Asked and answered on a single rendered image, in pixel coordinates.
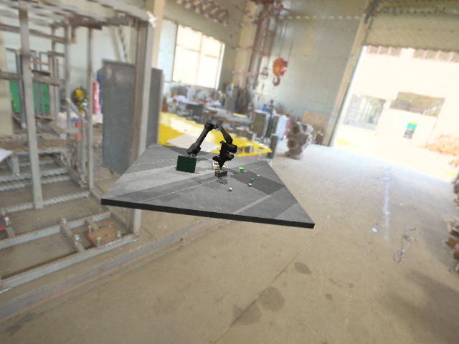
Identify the cream rectangular tray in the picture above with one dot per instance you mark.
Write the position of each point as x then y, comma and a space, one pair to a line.
216, 166

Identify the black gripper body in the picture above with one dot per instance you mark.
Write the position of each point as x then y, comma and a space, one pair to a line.
220, 158

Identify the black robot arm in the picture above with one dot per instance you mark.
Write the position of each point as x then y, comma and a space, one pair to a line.
226, 146

